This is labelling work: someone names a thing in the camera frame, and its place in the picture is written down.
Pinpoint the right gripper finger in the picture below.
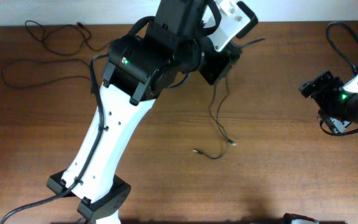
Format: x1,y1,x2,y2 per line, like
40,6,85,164
299,71,336,98
318,109,352,136

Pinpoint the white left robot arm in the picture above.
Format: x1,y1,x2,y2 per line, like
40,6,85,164
47,1,258,223

